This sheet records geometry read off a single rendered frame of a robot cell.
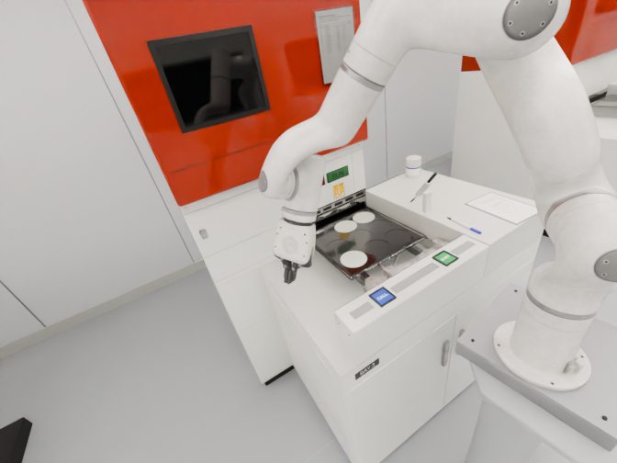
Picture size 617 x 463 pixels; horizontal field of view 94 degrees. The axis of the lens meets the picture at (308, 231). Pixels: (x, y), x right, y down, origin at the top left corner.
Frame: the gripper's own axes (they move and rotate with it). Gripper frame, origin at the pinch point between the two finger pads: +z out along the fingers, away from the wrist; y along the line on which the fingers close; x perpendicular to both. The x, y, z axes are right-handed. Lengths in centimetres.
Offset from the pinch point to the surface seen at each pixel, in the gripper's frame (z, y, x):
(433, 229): -10, 32, 56
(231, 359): 107, -61, 64
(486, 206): -22, 47, 66
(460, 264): -6, 41, 33
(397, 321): 10.6, 28.7, 15.4
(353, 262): 5.5, 8.4, 36.4
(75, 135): -13, -198, 56
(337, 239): 2.9, -3.3, 48.9
